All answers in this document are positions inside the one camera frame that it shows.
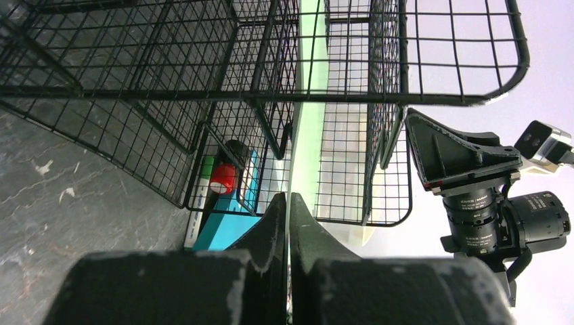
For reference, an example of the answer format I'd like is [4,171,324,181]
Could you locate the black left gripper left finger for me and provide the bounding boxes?
[43,193,287,324]

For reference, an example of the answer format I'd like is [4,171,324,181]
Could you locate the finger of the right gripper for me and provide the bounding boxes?
[405,108,523,189]

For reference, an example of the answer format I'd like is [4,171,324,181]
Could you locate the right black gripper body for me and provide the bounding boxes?
[430,172,571,306]

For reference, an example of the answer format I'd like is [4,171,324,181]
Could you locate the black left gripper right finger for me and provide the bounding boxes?
[289,192,515,324]

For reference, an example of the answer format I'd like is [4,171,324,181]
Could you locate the light green clipboard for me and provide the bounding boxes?
[286,0,330,212]

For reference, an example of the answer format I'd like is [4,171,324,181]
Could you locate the black wire mesh organizer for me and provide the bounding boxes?
[1,1,530,223]

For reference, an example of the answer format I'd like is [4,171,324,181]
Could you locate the teal blue clipboard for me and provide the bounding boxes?
[192,148,259,251]

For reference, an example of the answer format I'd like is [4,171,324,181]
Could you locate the green white marker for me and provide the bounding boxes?
[183,155,215,251]

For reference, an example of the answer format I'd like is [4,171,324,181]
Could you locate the white plastic drawer organizer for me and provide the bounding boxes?
[311,18,411,246]

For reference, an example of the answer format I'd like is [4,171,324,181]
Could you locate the red black round stamp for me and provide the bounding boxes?
[209,139,249,194]

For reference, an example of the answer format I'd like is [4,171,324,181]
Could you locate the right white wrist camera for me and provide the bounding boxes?
[514,120,573,175]

